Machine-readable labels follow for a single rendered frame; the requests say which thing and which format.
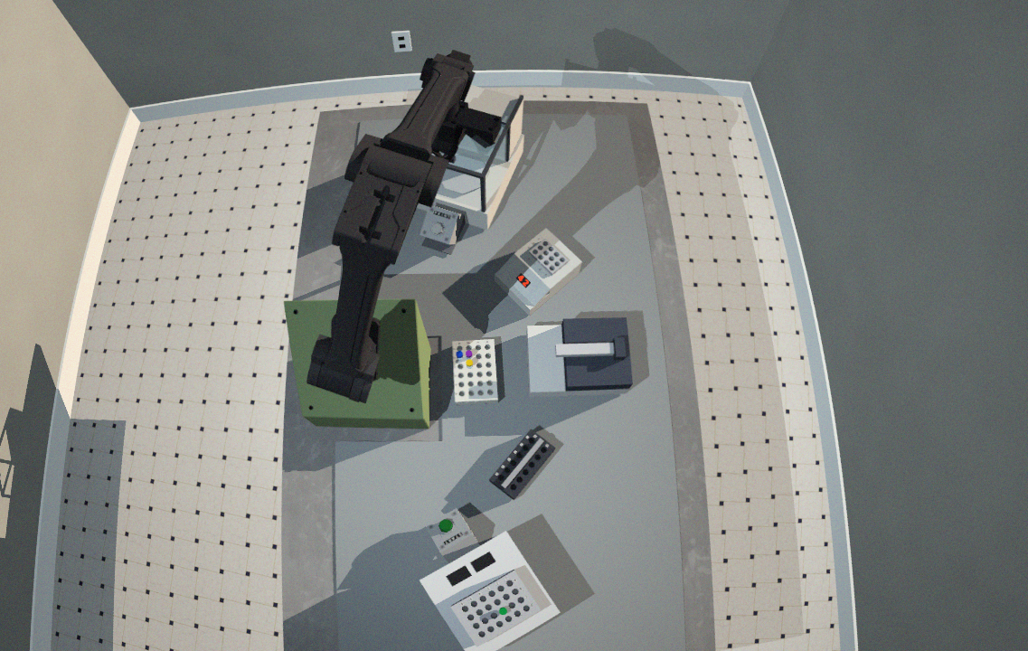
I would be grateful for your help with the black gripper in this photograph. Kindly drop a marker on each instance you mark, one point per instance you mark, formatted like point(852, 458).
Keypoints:
point(446, 147)

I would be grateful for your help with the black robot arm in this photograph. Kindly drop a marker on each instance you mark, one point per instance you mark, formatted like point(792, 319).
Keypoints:
point(397, 179)

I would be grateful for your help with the dark grey bench mat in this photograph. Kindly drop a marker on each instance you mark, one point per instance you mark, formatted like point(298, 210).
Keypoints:
point(599, 521)

